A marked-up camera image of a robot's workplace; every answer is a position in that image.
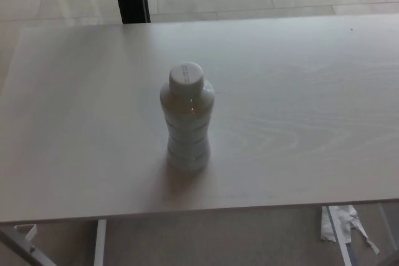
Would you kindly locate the white slanted table leg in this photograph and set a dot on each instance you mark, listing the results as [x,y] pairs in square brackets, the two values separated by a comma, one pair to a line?
[343,244]

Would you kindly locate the crumpled white paper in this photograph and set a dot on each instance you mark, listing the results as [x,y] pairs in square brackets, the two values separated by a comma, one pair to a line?
[330,228]

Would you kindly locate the white table frame bracket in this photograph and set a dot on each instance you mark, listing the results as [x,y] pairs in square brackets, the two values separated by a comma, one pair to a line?
[28,231]

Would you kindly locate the grey diagonal table brace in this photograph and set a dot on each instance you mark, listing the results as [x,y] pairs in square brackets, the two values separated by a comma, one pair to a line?
[28,252]

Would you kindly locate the white capped plastic bottle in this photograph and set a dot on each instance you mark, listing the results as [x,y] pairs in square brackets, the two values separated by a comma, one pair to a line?
[187,122]

